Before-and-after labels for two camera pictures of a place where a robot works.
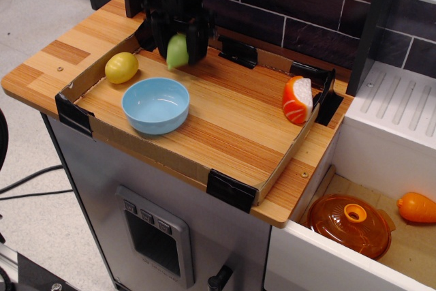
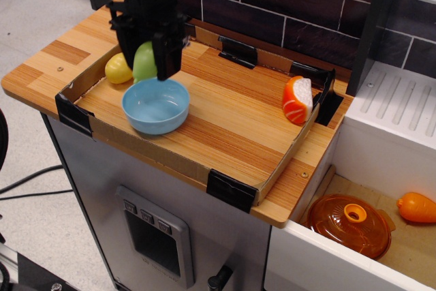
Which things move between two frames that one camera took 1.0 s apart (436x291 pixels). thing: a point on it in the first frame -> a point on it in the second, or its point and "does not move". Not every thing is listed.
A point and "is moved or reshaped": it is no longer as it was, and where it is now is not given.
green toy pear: x=177 y=52 is moved or reshaped
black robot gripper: x=179 y=5 -> x=148 y=7
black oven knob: x=219 y=282 does not move
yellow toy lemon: x=120 y=67 does not move
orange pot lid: x=352 y=225 does not move
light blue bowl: x=156 y=105 does not move
